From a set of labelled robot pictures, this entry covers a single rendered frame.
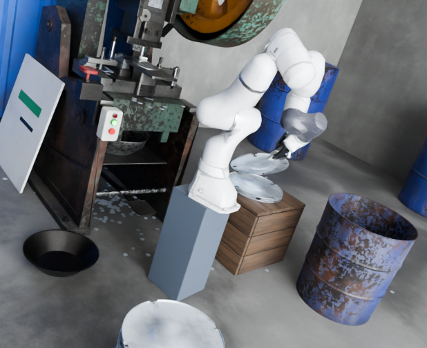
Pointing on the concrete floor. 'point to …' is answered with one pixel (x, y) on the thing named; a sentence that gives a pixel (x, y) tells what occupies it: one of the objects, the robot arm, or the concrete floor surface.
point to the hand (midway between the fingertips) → (273, 155)
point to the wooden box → (258, 233)
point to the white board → (25, 120)
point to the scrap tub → (354, 257)
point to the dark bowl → (61, 252)
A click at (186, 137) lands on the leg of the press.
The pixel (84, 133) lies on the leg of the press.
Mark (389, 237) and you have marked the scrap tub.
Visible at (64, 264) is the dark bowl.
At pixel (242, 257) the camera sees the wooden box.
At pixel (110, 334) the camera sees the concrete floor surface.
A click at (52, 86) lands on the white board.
